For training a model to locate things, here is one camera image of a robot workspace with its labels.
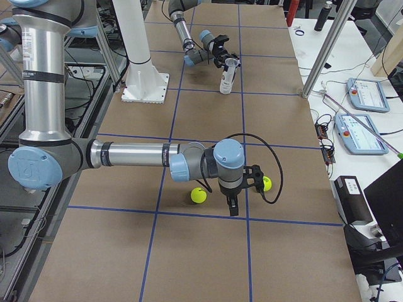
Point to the yellow tennis ball with logo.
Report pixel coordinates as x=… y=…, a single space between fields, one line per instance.
x=267 y=183

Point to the wooden plank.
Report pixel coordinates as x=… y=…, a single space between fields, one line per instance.
x=390 y=14

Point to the clear tennis ball can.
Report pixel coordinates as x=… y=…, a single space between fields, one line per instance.
x=228 y=75

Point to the black box with label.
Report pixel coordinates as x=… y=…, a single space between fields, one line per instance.
x=350 y=200

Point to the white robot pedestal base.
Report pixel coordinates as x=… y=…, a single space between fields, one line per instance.
x=143 y=82

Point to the orange circuit board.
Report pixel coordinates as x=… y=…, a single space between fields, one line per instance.
x=321 y=130

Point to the teach pendant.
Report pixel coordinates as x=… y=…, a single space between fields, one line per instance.
x=367 y=95
x=356 y=138

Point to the black water bottle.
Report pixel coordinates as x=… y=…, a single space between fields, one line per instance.
x=323 y=15

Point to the black monitor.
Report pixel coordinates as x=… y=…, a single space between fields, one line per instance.
x=384 y=196

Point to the yellow tennis ball plain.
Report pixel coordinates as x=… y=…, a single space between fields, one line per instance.
x=198 y=195

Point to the thin metal rod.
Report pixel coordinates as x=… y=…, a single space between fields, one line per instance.
x=378 y=136

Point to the aluminium frame post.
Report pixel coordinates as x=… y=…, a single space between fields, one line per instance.
x=329 y=43

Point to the lower teach pendant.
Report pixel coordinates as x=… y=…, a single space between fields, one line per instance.
x=356 y=138

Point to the upper teach pendant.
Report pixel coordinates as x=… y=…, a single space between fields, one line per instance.
x=367 y=95

